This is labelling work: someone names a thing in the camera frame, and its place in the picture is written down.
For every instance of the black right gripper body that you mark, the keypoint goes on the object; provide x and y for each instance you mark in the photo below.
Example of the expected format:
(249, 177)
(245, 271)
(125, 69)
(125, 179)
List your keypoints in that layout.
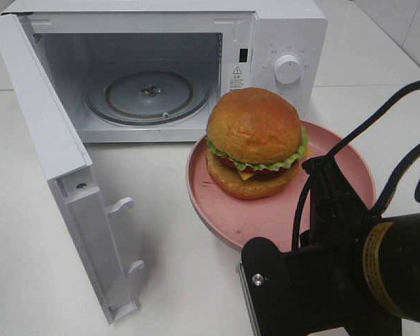
(336, 210)

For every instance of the pink round plate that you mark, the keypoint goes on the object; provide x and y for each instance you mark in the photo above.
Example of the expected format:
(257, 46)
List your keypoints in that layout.
(235, 221)

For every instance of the burger with lettuce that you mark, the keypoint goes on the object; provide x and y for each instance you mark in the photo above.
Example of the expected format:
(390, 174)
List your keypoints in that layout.
(255, 141)

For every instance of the white microwave door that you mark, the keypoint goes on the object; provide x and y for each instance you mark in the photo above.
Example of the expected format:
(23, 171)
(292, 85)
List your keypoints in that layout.
(68, 168)

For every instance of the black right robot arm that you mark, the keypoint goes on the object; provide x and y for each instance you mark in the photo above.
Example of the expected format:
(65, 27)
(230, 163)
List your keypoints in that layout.
(373, 262)

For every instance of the white upper microwave knob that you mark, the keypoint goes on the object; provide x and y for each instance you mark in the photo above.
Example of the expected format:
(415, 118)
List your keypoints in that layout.
(287, 68)

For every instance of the glass microwave turntable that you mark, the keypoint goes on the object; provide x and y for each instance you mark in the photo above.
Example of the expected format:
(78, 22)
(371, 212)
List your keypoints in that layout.
(148, 97)

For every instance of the white microwave oven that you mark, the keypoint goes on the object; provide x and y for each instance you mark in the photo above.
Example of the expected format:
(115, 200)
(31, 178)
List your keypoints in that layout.
(230, 44)

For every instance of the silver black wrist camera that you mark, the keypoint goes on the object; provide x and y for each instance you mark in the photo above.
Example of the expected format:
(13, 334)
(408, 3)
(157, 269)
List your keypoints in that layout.
(295, 293)

